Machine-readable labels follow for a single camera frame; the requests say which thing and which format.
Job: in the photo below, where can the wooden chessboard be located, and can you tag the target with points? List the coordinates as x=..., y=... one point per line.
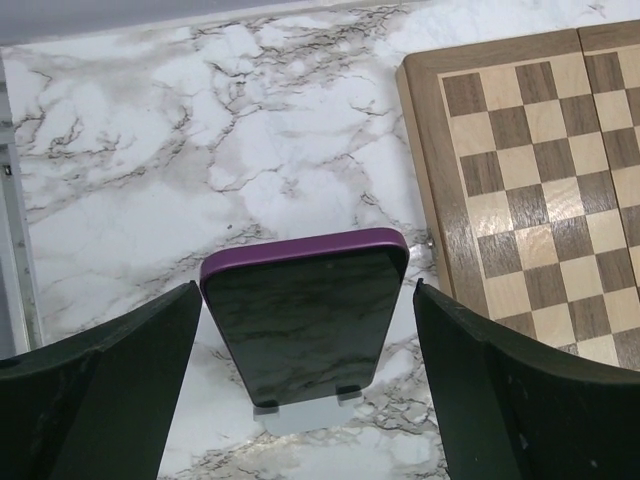
x=526, y=152

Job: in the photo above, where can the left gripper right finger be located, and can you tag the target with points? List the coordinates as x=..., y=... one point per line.
x=510, y=407

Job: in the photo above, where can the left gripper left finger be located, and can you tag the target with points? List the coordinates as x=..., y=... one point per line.
x=99, y=404

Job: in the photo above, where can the purple-cased black phone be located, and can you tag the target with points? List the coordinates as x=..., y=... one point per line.
x=307, y=318

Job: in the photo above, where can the grey metal phone stand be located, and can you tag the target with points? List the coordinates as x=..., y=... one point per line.
x=315, y=414

